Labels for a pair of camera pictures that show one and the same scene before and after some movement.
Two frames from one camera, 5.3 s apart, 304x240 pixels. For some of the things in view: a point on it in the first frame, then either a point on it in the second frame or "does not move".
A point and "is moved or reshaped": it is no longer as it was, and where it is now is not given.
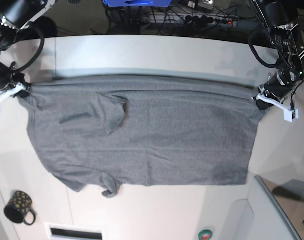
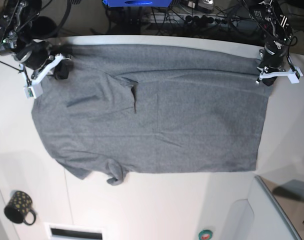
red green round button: (205, 235) does not move
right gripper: (280, 85) → (273, 52)
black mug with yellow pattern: (18, 208) does not move
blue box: (140, 3) does not move
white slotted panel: (57, 231) does not move
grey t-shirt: (131, 131) is moved or reshaped
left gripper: (9, 79) → (34, 54)
